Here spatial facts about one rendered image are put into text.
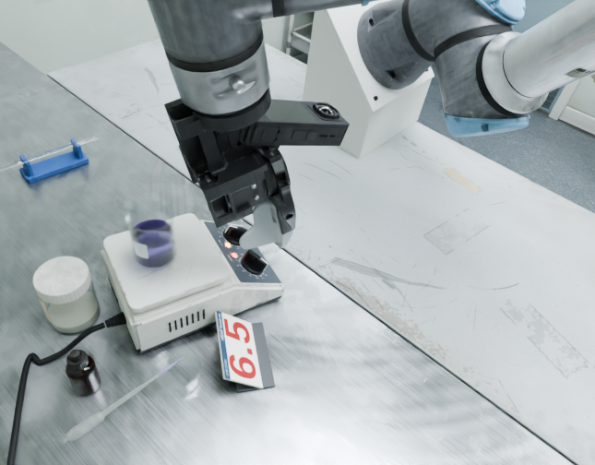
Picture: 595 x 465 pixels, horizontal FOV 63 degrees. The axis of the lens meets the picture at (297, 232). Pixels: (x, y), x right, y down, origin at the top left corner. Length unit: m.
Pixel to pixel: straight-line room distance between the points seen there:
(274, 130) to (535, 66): 0.38
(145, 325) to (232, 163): 0.22
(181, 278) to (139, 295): 0.05
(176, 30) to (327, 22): 0.55
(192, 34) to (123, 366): 0.40
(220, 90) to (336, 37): 0.52
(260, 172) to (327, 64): 0.49
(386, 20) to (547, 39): 0.29
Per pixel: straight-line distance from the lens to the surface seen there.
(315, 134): 0.46
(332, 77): 0.90
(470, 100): 0.76
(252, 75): 0.38
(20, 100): 1.08
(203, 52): 0.36
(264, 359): 0.61
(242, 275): 0.61
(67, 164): 0.88
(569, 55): 0.67
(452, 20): 0.80
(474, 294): 0.76
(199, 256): 0.60
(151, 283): 0.57
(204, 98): 0.38
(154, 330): 0.59
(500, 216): 0.91
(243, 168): 0.44
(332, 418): 0.59
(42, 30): 2.08
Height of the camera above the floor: 1.43
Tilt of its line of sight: 45 degrees down
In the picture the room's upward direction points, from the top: 9 degrees clockwise
